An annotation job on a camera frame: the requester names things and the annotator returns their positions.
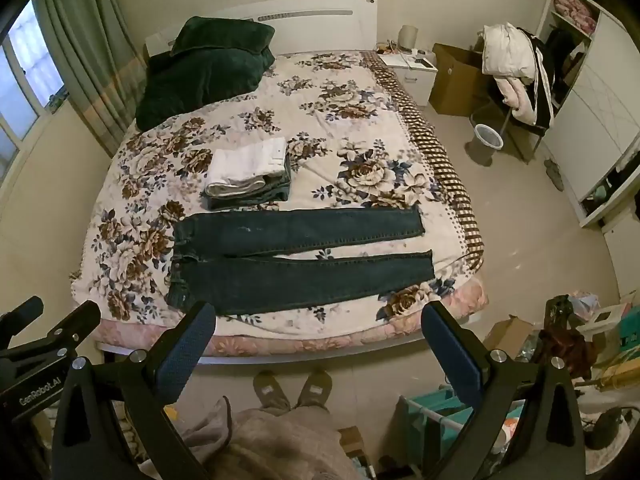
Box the green curtain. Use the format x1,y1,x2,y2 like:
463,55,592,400
37,0,148,158

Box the floral bedspread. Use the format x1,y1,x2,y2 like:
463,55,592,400
70,50,486,341

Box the small brown box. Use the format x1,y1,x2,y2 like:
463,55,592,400
337,426,366,453

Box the person's right slipper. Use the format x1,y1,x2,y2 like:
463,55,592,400
297,369,333,408

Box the white wardrobe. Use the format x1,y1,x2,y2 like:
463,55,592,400
537,0,640,228

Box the dark green blanket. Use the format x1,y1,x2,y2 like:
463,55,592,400
136,47,276,131

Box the white nightstand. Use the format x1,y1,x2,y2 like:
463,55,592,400
377,50,439,108

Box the black garment with white stripe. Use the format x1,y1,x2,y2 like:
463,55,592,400
517,27,556,131

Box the large cardboard box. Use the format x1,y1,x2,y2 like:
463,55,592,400
429,42,493,118

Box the pink cloth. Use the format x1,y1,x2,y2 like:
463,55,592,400
492,77,538,126

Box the folded white pants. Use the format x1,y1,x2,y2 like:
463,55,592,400
205,137,287,197

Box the dark blue jeans pants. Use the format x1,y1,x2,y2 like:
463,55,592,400
169,206,436,317

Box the white headboard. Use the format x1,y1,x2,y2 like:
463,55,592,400
145,0,378,56

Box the pink folded bedding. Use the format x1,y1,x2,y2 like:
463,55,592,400
552,0,598,33

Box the window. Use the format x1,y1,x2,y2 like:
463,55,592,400
0,0,68,176

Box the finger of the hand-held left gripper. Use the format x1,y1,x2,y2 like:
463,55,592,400
0,296,45,341
10,301,102,361

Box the dark green pillow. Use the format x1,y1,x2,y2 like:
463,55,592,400
170,16,276,58

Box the teal laundry basket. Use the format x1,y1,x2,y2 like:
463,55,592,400
397,385,526,480

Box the grey trash bin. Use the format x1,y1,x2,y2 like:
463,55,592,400
465,123,503,166

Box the small open cardboard box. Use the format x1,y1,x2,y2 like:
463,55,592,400
482,315,536,356

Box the white puffer jacket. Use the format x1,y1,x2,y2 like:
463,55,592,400
481,22,537,81

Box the grey shoe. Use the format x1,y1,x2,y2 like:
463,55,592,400
544,157,566,192

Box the dark red cloth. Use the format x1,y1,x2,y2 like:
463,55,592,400
537,325,598,378

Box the person's legs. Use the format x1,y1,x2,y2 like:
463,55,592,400
180,395,361,480

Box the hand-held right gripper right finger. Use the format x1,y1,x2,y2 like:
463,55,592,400
421,301,586,480

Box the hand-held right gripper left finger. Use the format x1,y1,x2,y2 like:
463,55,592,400
51,301,217,480

